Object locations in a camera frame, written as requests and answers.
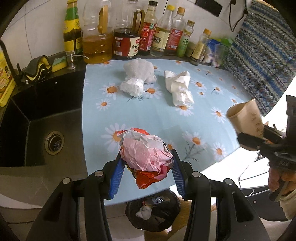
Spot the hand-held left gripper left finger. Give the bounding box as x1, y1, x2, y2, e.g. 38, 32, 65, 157
25, 152, 126, 241

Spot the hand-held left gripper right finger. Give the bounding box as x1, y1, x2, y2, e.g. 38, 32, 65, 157
170, 149, 271, 241

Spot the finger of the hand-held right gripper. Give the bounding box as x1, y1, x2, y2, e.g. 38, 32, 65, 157
263, 125, 285, 139
237, 132, 269, 151

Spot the beige plastic cup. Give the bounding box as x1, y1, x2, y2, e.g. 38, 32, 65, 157
226, 98, 265, 151

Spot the clear cup with blue print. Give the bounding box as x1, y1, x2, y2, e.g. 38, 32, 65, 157
149, 195, 168, 207

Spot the pink red wrapper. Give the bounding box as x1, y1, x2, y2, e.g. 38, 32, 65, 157
117, 127, 174, 190

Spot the white tissue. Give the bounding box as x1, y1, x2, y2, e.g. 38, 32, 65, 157
120, 77, 144, 97
136, 206, 152, 220

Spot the black trash bin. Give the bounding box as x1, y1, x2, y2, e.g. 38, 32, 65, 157
125, 190, 181, 232

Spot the white paper napkin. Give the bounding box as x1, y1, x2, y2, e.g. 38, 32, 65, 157
164, 71, 195, 109

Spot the white fluffy towel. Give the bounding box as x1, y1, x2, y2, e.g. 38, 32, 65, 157
122, 58, 158, 85

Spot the person's right forearm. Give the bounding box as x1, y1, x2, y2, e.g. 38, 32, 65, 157
279, 190, 296, 220

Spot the person's right hand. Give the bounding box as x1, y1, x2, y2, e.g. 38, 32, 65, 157
268, 166, 296, 197

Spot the light blue daisy tablecloth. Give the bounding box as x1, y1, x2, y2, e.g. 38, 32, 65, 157
81, 58, 257, 208

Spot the blue patterned curtain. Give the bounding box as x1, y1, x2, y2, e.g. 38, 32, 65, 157
222, 0, 296, 116

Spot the black sink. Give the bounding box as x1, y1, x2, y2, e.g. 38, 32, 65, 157
0, 70, 88, 167

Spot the small yellow cap oil bottle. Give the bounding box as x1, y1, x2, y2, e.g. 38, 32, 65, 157
190, 28, 212, 66

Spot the green label oil bottle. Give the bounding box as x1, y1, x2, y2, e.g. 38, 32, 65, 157
177, 20, 195, 58

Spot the metal soap dispenser pump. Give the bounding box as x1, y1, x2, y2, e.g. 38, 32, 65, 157
65, 51, 89, 70

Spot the yellow green sponge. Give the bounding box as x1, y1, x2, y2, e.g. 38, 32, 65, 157
51, 57, 68, 72

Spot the gold cap red label bottle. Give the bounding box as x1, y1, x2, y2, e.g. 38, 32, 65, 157
165, 7, 186, 56

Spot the cooking oil jug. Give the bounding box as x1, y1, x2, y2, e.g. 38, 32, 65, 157
82, 0, 114, 65

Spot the dark soy sauce jug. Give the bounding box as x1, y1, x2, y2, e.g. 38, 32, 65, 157
112, 0, 145, 58

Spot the black yellow cloth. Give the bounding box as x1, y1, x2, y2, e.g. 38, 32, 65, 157
20, 55, 55, 84

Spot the yellow cap clear bottle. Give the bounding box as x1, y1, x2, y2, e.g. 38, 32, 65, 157
150, 5, 175, 57

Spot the black power outlet panel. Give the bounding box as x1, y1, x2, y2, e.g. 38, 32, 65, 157
195, 0, 223, 17

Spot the yellow dish soap bottle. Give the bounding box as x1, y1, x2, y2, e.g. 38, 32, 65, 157
0, 50, 16, 107

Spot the black cap red label bottle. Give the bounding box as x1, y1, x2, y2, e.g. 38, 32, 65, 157
138, 1, 158, 56

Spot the green label dark sauce bottle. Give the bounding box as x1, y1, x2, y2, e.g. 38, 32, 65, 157
63, 0, 83, 55

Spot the black power cable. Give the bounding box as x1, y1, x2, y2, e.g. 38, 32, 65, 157
229, 0, 249, 33

